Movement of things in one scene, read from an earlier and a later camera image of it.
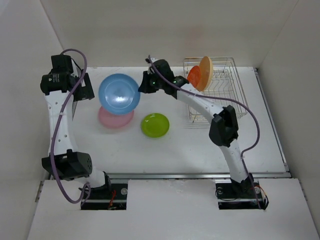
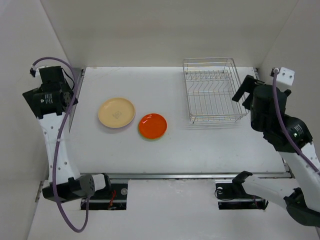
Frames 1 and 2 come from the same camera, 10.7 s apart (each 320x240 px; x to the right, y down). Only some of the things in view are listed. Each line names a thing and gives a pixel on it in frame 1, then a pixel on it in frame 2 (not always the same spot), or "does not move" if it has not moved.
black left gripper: [85, 92] to [30, 94]
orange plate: [194, 76] to [152, 126]
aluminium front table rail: [191, 175] does not move
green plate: [154, 125] to [152, 139]
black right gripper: [145, 86] to [249, 85]
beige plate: [206, 70] to [117, 112]
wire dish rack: [225, 83] does not move
